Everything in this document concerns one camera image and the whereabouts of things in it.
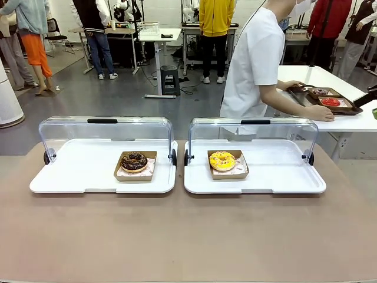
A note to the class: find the white side table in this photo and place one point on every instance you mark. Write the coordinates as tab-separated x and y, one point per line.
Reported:
347	122

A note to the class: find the clear plastic tray lid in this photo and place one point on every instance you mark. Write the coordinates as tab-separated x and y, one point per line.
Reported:
288	129
132	126

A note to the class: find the yellow glazed donut in box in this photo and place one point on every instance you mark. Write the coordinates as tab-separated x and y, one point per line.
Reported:
226	176

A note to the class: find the person in black vest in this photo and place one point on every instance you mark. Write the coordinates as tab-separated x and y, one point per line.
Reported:
357	35

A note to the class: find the white cylindrical appliance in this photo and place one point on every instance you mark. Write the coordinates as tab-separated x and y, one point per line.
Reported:
9	103

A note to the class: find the white printed paper liner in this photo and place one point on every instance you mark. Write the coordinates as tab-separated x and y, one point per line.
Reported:
240	160
150	166

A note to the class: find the figure with orange shorts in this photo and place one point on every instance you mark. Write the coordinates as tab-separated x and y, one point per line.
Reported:
32	44

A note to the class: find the black office chair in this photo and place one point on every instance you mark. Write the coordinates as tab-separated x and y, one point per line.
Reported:
54	35

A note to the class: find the black lid hinge knob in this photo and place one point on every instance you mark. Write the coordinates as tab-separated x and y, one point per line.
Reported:
186	157
46	158
310	159
174	156

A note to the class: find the yellow sprinkled donut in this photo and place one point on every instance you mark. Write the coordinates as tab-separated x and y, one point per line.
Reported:
222	161

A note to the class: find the beige background work table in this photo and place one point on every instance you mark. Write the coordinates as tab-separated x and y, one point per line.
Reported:
123	31

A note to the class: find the person's right hand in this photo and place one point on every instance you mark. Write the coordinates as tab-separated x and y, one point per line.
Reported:
324	113

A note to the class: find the black step stool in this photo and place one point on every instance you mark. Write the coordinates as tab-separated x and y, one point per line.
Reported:
170	79

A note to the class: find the dark donut with white drizzle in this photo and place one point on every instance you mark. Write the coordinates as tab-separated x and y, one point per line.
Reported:
319	91

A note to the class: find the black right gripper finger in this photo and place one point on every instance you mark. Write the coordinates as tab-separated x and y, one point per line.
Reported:
375	114
365	98

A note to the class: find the chocolate donut in box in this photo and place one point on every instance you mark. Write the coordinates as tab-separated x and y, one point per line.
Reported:
123	177

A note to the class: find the chocolate sprinkled donut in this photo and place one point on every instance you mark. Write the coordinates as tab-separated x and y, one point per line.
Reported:
134	162

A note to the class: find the person's right forearm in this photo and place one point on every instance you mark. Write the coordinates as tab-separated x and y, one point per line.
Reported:
285	104

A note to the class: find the dark sprinkled donut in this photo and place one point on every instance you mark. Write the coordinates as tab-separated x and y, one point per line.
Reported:
334	92

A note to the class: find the person's left hand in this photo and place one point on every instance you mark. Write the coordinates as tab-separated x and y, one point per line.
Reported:
296	85

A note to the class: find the person in yellow jacket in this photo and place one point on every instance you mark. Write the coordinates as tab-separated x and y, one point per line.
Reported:
216	17

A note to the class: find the person in patterned blue shirt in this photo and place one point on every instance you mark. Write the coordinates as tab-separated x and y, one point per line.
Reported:
285	23

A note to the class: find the person in red jacket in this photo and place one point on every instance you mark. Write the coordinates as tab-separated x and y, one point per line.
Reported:
332	20

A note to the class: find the person in white shirt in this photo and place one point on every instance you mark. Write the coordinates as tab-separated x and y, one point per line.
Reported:
253	59

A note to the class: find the person in varsity jacket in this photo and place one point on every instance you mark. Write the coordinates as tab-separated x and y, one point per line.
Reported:
100	41

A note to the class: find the white background desk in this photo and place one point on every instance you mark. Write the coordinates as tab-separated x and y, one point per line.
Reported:
159	35

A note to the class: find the white display tray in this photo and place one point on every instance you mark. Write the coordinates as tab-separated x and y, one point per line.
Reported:
82	165
279	171

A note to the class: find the person's left forearm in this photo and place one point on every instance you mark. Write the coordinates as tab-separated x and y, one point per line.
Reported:
282	86

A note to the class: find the red glazed donut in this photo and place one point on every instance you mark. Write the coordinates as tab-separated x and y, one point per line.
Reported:
330	102
347	104

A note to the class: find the dark brown serving tray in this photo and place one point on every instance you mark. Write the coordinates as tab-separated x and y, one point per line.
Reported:
300	98

